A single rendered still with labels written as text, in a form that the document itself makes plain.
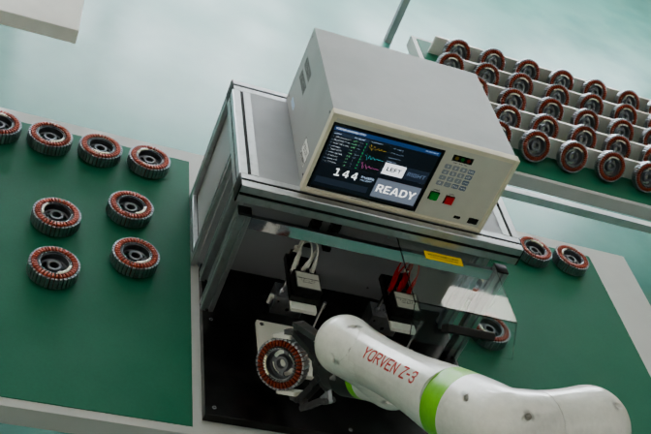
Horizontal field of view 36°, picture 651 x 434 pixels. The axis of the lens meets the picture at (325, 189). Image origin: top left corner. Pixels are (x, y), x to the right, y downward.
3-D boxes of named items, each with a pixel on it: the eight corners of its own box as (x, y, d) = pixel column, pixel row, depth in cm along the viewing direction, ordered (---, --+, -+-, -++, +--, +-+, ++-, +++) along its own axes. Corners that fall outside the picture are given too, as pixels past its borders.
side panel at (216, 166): (201, 267, 242) (243, 161, 226) (190, 264, 241) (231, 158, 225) (200, 199, 265) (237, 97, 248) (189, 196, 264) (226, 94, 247)
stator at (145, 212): (96, 211, 244) (99, 200, 242) (123, 195, 254) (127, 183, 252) (132, 235, 242) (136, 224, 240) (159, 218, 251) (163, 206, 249)
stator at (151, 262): (99, 253, 232) (103, 241, 231) (139, 243, 240) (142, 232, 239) (126, 285, 227) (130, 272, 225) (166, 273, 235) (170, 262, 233)
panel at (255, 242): (445, 313, 259) (496, 225, 244) (197, 262, 239) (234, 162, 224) (444, 310, 260) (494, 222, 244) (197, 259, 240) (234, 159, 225)
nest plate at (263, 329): (324, 382, 222) (325, 378, 221) (259, 371, 217) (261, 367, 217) (316, 334, 234) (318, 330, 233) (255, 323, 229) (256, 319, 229)
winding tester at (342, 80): (480, 232, 228) (520, 161, 218) (299, 191, 216) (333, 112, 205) (444, 139, 260) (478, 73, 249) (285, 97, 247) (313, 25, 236)
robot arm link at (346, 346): (454, 451, 152) (492, 388, 154) (406, 418, 147) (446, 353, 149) (335, 378, 184) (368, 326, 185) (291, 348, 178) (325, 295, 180)
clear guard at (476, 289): (511, 360, 213) (524, 340, 210) (409, 340, 206) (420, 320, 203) (475, 262, 239) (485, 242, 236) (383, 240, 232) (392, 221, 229)
